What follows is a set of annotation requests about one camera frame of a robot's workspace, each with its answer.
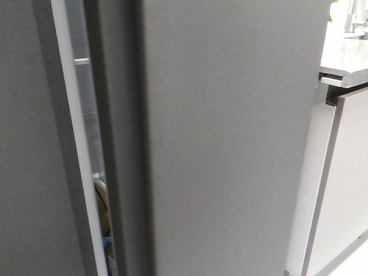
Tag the dark grey fridge door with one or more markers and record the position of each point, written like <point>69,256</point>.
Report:
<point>204,109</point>
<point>45,228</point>

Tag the white fridge interior with shelves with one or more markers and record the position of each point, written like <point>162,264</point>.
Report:
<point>71,31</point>

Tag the grey kitchen counter cabinet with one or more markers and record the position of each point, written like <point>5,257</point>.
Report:
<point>330,220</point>

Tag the clear fridge drawer blue tape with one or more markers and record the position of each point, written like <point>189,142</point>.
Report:
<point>105,223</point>

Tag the steel sink faucet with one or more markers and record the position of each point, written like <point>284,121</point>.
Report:
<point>356,16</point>

